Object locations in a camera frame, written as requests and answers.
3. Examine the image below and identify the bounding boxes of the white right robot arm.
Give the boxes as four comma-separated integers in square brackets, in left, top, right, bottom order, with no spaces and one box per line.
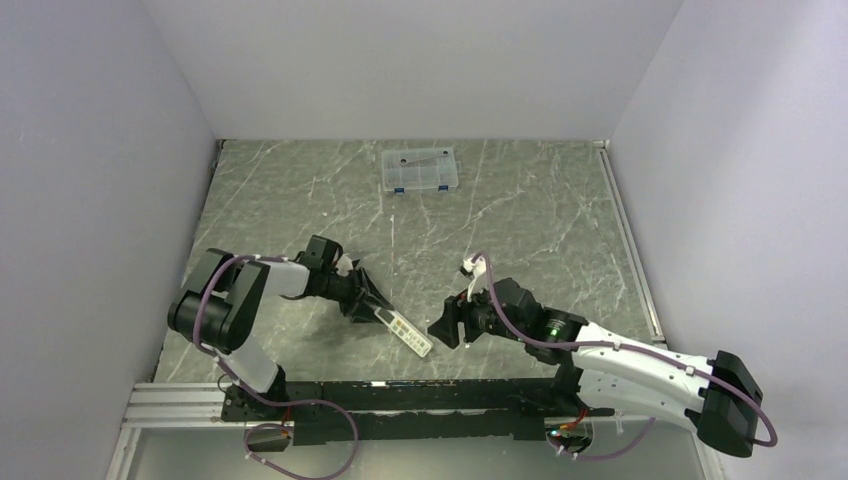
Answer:
[427,278,763,458]

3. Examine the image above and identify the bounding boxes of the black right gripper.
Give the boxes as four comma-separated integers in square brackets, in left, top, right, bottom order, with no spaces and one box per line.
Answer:
[428,276,528,348]

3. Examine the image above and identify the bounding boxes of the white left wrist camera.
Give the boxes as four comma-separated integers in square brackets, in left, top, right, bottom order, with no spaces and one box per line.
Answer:
[335,254,357,276]

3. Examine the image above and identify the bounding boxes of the white remote control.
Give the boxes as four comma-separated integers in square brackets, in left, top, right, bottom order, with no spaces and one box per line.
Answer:
[375,307,433,358]

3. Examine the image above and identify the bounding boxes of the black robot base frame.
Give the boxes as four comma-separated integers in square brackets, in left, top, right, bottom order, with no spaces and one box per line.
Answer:
[221,377,613,446]

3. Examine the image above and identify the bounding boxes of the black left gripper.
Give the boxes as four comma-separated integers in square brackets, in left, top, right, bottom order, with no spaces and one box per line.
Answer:
[319,267,393,324]

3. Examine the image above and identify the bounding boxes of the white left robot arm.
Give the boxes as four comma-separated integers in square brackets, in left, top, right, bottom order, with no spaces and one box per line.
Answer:
[167,235,397,420]

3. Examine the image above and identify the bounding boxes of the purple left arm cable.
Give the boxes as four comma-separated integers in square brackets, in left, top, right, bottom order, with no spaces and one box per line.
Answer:
[192,253,360,480]

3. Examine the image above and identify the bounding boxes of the clear plastic organizer box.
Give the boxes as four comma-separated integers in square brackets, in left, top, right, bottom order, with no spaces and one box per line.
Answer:
[380,147,459,195]

